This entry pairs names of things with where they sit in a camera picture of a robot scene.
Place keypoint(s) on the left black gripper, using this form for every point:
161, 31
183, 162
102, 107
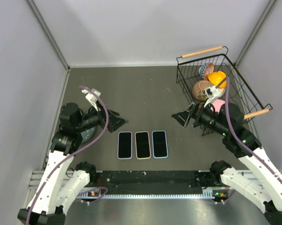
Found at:
115, 121

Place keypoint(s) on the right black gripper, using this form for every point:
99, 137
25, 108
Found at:
182, 117

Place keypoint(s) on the lavender purple phone case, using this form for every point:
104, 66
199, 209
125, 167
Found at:
124, 145

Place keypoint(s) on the light blue phone case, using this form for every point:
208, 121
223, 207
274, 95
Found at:
159, 144

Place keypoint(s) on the cream white phone case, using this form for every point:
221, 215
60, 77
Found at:
143, 145

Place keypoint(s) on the silver edged black phone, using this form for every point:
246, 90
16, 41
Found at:
143, 145

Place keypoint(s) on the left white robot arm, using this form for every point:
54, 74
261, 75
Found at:
52, 200

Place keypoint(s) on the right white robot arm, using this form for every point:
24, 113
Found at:
243, 144

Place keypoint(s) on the brown patterned bowl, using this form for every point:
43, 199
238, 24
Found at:
198, 90

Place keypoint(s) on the teal ceramic plate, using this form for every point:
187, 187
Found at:
87, 134

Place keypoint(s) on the pink plate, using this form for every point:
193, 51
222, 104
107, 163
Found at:
218, 104

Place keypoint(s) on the white cream bowl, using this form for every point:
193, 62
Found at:
222, 91

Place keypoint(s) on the blue patterned bowl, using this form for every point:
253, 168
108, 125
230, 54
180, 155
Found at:
202, 70

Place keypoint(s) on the yellow bowl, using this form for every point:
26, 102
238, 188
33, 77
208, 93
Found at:
216, 77

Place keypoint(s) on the red patterned shell dish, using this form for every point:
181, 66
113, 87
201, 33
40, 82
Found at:
209, 68

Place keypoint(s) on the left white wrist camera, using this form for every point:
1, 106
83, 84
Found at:
91, 96

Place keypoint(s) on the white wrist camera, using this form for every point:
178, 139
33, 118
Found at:
91, 96
213, 94

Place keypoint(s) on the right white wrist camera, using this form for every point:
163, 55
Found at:
213, 94

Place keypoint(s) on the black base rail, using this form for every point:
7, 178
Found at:
156, 182

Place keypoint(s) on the grey slotted cable duct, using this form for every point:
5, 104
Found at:
203, 194

